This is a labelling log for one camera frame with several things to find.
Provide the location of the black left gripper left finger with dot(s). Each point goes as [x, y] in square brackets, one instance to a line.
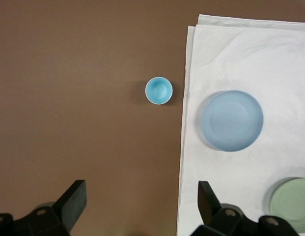
[68, 206]

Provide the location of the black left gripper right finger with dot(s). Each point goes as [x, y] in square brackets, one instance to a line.
[211, 209]

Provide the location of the small blue cup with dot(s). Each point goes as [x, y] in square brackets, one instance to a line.
[158, 90]

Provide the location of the green plate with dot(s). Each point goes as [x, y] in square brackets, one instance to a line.
[292, 206]

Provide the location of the blue plate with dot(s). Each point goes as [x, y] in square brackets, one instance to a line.
[231, 120]

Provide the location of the white cloth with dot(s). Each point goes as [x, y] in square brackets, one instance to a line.
[240, 61]

